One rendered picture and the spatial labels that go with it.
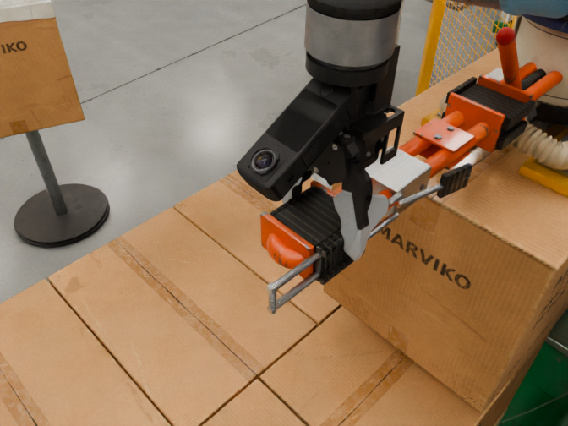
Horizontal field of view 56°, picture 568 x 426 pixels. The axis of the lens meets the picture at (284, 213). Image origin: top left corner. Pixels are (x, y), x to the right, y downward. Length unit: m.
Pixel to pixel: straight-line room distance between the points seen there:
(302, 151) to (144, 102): 2.83
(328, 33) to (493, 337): 0.64
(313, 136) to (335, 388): 0.85
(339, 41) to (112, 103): 2.90
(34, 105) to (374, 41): 1.57
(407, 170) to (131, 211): 1.94
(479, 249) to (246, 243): 0.79
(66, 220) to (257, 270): 1.25
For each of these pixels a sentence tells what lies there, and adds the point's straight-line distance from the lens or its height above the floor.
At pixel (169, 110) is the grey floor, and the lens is 3.14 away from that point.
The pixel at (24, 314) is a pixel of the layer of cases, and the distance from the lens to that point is 1.47.
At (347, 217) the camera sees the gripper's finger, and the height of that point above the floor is 1.26.
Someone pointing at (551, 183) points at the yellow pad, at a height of 1.08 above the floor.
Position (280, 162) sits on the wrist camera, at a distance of 0.44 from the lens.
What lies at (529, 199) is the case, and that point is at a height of 1.07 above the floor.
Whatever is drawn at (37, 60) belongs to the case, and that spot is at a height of 0.85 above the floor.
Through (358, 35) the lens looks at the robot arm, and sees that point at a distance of 0.43.
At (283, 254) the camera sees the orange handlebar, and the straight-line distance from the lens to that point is 0.54.
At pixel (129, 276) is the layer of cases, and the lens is 1.46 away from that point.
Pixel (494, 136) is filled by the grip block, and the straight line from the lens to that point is 0.78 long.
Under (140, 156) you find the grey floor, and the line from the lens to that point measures 2.80.
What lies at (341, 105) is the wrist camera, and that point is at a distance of 0.45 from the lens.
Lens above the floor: 1.61
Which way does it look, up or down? 42 degrees down
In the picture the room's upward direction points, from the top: straight up
